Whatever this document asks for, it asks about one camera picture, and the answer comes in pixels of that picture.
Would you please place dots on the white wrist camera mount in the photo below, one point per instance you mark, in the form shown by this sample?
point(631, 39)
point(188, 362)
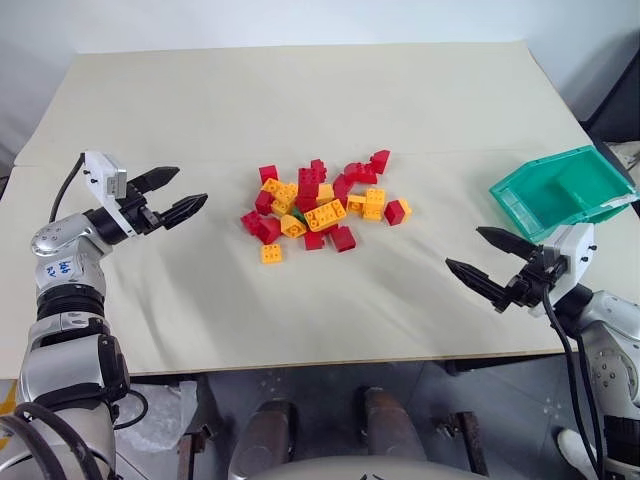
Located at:
point(102, 172)
point(577, 250)

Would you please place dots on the clear plastic sheet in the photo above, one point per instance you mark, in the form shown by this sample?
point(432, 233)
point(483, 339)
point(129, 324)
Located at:
point(160, 415)

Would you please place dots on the black background equipment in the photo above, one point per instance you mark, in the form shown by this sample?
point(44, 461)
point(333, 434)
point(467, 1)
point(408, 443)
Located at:
point(617, 85)

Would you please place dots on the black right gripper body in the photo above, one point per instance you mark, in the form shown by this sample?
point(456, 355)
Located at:
point(532, 285)

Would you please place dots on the green plastic toy brick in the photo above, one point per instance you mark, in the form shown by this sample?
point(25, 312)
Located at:
point(299, 214)

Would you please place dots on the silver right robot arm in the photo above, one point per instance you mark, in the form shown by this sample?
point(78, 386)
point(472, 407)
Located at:
point(612, 345)

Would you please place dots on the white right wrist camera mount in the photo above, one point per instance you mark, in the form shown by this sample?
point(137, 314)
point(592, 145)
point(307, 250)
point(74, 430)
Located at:
point(577, 250)

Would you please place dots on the green plastic bin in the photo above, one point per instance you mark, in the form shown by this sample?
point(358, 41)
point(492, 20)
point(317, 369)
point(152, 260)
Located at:
point(565, 192)

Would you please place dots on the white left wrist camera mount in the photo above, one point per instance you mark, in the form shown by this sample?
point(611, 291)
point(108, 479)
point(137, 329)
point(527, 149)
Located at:
point(102, 172)

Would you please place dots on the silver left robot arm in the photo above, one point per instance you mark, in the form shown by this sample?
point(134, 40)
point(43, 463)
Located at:
point(65, 370)

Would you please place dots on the rusty metal bar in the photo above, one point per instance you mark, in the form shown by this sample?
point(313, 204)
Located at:
point(467, 440)
point(190, 452)

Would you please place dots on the white shoe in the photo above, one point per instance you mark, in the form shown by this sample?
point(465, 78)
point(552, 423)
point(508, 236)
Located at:
point(575, 450)

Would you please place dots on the dark rounded shape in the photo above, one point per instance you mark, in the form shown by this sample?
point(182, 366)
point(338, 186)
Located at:
point(265, 440)
point(392, 425)

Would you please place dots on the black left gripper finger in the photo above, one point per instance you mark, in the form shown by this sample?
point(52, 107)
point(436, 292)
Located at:
point(160, 177)
point(185, 207)

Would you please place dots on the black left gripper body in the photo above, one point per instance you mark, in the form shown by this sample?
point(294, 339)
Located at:
point(142, 215)

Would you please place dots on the cream table cloth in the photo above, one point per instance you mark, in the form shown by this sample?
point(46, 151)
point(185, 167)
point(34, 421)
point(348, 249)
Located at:
point(320, 300)

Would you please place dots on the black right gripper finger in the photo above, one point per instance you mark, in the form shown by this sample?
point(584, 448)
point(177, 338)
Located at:
point(510, 245)
point(475, 277)

